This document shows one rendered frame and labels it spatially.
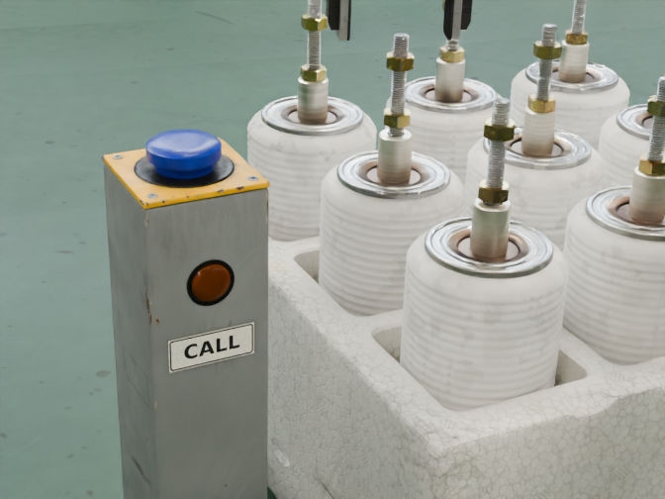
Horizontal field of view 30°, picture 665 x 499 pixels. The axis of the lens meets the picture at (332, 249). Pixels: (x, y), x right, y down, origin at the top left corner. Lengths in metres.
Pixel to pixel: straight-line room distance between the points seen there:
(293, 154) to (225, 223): 0.24
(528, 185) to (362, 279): 0.13
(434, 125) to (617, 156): 0.14
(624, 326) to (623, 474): 0.09
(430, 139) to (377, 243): 0.17
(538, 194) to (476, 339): 0.17
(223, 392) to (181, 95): 1.04
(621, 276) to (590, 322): 0.04
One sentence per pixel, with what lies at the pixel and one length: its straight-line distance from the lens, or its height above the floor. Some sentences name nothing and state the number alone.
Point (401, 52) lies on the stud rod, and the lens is 0.79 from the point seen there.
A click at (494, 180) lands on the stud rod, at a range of 0.71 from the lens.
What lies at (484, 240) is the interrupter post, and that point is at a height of 0.26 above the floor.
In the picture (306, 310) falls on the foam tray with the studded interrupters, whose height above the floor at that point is 0.18.
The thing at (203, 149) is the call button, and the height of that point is 0.33.
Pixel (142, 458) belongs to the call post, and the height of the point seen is 0.14.
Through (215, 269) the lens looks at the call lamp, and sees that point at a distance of 0.66.
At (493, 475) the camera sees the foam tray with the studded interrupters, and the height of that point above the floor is 0.15.
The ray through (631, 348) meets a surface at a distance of 0.79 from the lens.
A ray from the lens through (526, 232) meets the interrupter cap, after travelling 0.76.
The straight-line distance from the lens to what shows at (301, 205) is 0.90.
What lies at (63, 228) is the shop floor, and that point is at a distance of 1.34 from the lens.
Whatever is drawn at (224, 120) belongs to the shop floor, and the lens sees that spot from 1.62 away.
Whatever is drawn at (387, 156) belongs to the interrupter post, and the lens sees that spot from 0.81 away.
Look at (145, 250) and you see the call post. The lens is 0.64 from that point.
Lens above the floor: 0.58
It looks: 27 degrees down
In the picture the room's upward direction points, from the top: 2 degrees clockwise
